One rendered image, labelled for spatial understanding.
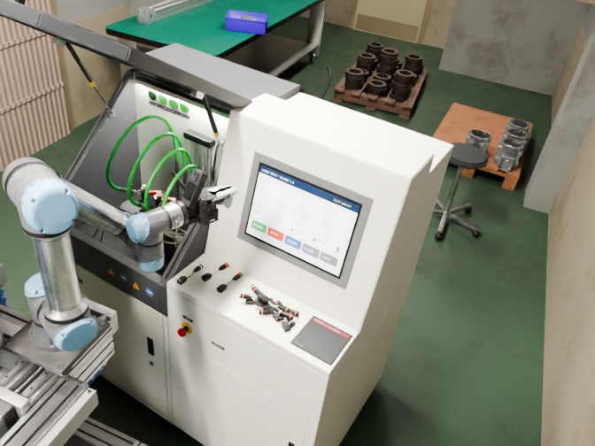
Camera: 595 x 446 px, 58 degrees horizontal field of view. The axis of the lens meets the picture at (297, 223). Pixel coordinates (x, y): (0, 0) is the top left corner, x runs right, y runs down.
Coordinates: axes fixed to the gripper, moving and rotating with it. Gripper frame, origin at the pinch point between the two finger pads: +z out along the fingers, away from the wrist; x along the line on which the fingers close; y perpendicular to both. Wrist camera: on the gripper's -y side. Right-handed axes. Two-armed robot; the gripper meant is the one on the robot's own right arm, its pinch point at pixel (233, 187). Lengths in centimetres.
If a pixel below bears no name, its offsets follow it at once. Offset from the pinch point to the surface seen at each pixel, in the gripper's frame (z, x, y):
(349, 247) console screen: 29.4, 24.4, 23.0
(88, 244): -26, -65, 42
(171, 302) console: -13, -25, 54
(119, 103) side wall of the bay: 10, -96, -1
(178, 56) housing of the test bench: 40, -94, -17
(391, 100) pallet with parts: 368, -221, 100
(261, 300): 6.0, 5.5, 44.9
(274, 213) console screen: 20.8, -4.4, 19.1
